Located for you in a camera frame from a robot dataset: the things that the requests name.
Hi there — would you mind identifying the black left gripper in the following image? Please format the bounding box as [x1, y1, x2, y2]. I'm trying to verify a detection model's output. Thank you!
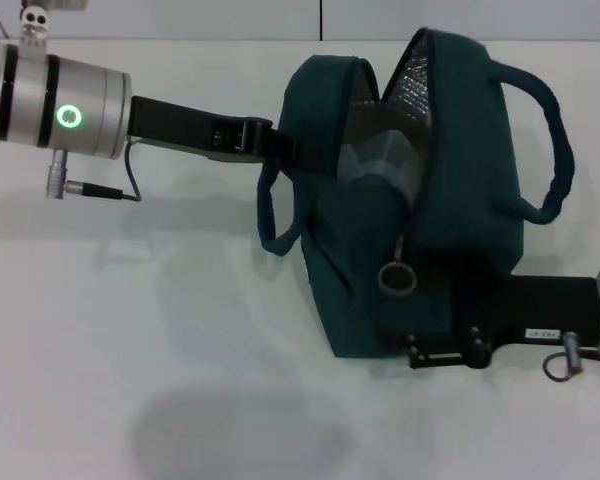
[124, 94, 343, 178]

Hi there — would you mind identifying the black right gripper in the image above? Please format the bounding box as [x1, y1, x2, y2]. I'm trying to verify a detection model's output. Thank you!
[407, 274, 600, 372]

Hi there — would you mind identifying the clear lunch box blue lid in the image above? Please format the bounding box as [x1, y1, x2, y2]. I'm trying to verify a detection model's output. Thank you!
[337, 128, 421, 211]

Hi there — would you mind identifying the dark teal insulated lunch bag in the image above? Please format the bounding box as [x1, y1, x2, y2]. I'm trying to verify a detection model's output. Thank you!
[256, 27, 579, 360]

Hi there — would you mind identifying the right gripper cable with plug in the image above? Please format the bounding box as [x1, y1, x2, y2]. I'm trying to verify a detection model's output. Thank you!
[542, 330, 600, 384]

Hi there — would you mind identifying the gripper cable with plug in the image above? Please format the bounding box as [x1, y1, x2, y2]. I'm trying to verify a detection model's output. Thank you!
[542, 330, 600, 384]
[46, 138, 143, 204]

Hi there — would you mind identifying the left gripper cable with plug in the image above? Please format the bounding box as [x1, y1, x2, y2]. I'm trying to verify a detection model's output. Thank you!
[46, 138, 143, 204]

